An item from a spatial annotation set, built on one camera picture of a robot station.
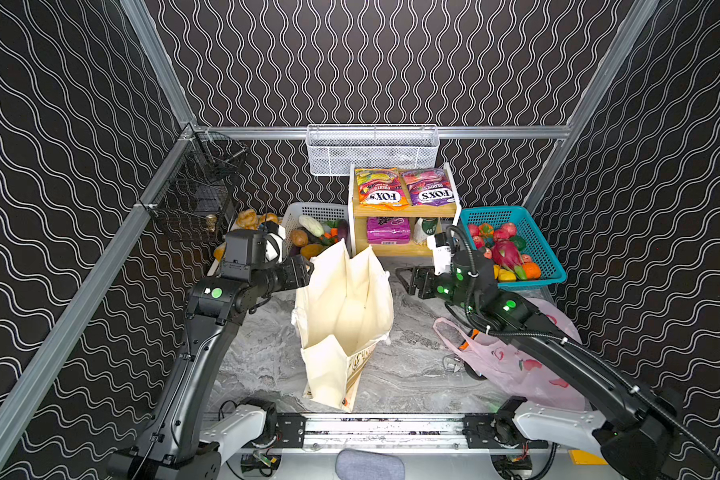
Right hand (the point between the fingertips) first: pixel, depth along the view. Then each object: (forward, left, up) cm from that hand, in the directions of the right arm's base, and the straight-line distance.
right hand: (406, 270), depth 73 cm
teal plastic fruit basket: (+26, -49, -21) cm, 59 cm away
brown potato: (+28, +35, -18) cm, 48 cm away
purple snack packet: (+18, +4, -5) cm, 19 cm away
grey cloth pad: (-37, +13, -24) cm, 46 cm away
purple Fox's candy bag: (+21, -7, +8) cm, 24 cm away
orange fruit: (+18, -45, -23) cm, 54 cm away
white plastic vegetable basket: (+41, +28, -17) cm, 52 cm away
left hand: (-3, +23, +5) cm, 23 cm away
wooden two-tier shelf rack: (+5, +11, +2) cm, 12 cm away
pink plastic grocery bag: (-15, -30, -24) cm, 41 cm away
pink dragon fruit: (+22, -37, -20) cm, 47 cm away
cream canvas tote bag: (+4, +18, -26) cm, 32 cm away
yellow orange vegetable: (+25, +31, -21) cm, 45 cm away
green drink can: (+18, -8, -2) cm, 20 cm away
